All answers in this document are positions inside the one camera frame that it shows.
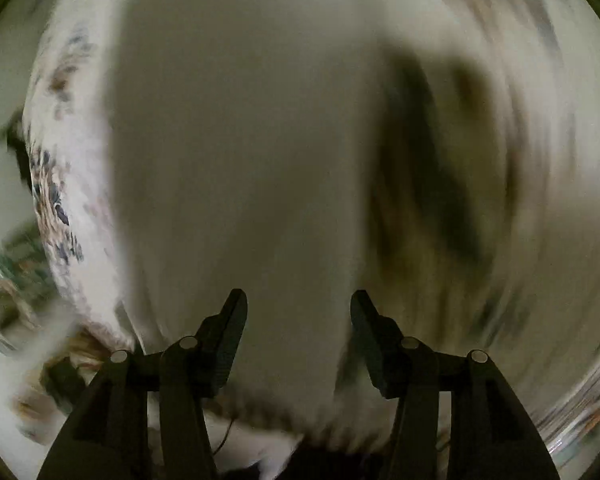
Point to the white cloth garment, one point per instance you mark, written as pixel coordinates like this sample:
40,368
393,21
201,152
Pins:
240,160

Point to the floral printed blanket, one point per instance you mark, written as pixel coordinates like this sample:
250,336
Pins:
65,210

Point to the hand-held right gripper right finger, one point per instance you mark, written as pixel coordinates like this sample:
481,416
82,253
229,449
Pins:
371,340

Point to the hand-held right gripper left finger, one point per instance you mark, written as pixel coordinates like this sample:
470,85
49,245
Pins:
228,340

